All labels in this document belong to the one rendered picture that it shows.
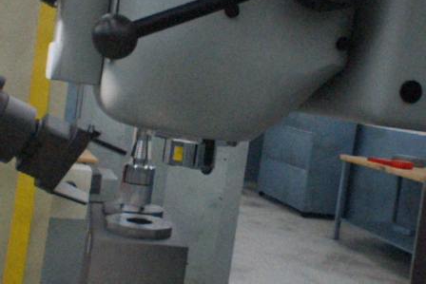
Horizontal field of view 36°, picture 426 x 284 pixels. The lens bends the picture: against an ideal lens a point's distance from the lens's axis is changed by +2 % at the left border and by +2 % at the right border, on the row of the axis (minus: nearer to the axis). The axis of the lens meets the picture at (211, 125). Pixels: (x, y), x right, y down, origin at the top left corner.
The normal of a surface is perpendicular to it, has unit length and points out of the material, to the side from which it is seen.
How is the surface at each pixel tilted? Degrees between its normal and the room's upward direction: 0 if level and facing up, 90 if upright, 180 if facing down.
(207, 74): 118
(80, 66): 90
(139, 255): 90
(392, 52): 90
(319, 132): 90
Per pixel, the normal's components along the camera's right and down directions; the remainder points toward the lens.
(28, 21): 0.32, 0.10
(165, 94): -0.04, 0.58
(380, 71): -0.44, -0.01
